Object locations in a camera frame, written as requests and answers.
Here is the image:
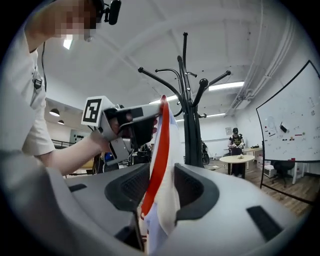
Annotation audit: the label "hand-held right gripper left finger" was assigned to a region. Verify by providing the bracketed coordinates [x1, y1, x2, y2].
[4, 151, 151, 254]

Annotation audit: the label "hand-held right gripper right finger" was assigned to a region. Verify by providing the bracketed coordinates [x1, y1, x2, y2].
[162, 163, 309, 256]

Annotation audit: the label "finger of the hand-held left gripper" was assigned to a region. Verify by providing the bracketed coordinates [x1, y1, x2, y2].
[132, 102, 164, 119]

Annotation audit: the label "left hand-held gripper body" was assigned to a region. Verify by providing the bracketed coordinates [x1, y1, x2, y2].
[81, 95, 158, 166]

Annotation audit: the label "lavender and white clothes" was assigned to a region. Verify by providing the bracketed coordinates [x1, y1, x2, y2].
[136, 94, 181, 255]

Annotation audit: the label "black stand with round base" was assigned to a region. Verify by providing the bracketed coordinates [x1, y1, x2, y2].
[137, 31, 232, 169]

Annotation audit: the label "person's left forearm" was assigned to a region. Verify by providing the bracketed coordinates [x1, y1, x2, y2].
[48, 129, 112, 176]

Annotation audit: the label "person's left hand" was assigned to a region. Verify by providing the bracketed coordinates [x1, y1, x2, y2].
[108, 116, 123, 138]

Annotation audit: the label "light round table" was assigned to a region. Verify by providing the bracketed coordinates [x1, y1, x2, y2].
[219, 154, 255, 176]

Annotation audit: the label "black office chair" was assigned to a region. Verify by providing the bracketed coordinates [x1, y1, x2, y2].
[271, 159, 296, 188]

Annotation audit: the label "person's white shirt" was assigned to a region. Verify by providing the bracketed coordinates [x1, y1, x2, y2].
[0, 24, 56, 157]

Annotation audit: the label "person's head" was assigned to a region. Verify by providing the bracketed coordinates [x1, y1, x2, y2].
[24, 0, 106, 42]

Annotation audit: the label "whiteboard with black stand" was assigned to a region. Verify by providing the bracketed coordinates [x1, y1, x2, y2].
[256, 59, 320, 205]

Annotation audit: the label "wall panel with black dots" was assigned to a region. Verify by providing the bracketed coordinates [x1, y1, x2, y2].
[69, 129, 87, 145]

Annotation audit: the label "black head-mounted camera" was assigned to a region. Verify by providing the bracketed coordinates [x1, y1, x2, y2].
[103, 0, 122, 26]

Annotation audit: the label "white ceiling duct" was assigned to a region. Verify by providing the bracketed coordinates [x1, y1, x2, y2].
[224, 0, 296, 117]

